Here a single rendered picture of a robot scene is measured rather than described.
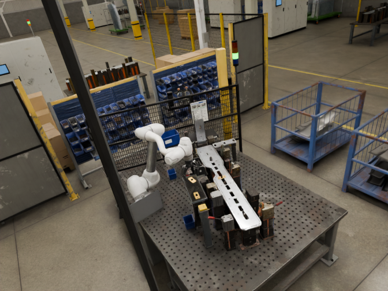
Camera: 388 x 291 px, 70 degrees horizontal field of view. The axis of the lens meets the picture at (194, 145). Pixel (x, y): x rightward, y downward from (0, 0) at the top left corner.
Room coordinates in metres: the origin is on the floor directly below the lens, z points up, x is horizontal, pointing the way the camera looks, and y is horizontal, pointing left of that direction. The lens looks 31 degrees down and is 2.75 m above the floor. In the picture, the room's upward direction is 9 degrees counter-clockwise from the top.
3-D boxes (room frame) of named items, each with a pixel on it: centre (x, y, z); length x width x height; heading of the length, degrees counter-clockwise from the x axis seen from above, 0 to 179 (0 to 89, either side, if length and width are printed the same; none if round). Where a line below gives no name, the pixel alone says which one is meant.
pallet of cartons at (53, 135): (4.74, 2.95, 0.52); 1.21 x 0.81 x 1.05; 34
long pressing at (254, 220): (2.20, -0.24, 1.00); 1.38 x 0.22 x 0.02; 11
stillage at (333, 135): (3.88, -2.02, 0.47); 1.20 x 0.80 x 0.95; 118
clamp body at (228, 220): (1.60, -0.17, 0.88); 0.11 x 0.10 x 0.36; 101
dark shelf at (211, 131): (3.06, 0.14, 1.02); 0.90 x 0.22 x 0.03; 101
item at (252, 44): (5.53, -1.38, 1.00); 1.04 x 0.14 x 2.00; 120
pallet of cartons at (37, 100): (6.01, 3.55, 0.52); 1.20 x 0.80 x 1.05; 27
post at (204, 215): (1.67, 0.01, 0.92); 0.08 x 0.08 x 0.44; 11
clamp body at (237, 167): (2.31, -0.39, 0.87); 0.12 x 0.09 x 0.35; 101
